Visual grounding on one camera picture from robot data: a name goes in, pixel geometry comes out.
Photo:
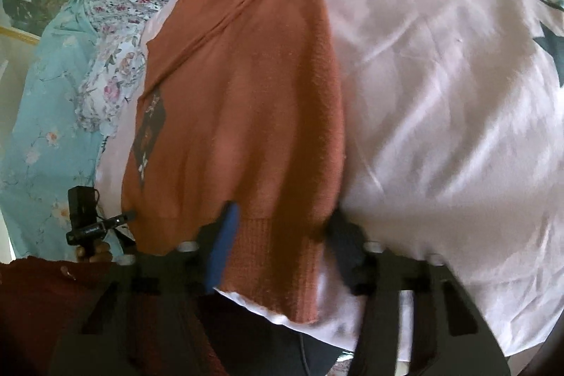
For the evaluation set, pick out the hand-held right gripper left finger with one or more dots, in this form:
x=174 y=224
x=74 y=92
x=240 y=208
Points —
x=224 y=246

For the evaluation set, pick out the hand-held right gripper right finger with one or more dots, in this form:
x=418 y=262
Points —
x=348 y=252

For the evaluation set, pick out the orange knit sweater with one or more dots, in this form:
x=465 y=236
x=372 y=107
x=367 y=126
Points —
x=246 y=107

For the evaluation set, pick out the person's left hand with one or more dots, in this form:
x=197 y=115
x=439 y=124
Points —
x=94 y=252

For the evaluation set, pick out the teal floral blanket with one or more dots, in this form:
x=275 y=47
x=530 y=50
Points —
x=39 y=129

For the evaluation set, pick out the person's dark red top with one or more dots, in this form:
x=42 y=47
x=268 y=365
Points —
x=35 y=305

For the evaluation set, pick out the person's dark pants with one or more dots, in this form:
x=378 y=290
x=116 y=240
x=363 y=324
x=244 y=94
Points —
x=286 y=354

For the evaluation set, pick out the large flower print pillow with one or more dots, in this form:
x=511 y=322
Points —
x=110 y=85

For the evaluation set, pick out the pink heart print bedsheet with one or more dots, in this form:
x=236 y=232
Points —
x=440 y=116

